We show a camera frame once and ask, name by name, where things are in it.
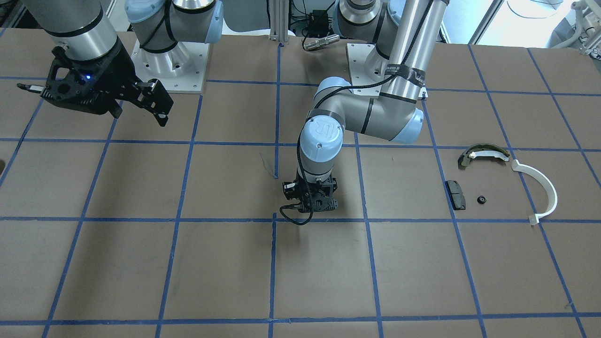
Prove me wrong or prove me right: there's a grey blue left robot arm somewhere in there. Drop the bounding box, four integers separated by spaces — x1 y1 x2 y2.
283 0 449 212

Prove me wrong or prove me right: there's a white curved plastic part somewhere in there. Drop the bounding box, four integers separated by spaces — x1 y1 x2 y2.
511 159 558 226

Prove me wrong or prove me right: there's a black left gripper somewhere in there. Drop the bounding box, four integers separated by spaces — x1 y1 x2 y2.
293 173 338 202

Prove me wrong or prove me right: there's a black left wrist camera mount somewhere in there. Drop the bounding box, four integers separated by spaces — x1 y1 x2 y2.
283 180 339 213

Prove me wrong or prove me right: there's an aluminium frame post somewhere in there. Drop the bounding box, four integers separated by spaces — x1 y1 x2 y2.
268 0 290 45

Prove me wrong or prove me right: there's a grey brake pad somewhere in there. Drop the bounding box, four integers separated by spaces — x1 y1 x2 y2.
445 180 466 210

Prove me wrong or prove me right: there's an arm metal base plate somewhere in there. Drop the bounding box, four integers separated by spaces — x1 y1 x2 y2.
131 40 211 94
347 43 388 86

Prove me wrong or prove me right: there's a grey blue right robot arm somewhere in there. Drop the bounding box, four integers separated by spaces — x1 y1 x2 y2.
17 0 224 127

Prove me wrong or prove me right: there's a green curved brake shoe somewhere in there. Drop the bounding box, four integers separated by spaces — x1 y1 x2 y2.
458 143 511 168

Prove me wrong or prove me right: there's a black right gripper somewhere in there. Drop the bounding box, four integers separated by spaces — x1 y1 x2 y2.
40 38 174 127

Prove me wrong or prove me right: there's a loose blue tape thread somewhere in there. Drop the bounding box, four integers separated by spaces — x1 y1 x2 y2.
259 153 278 179

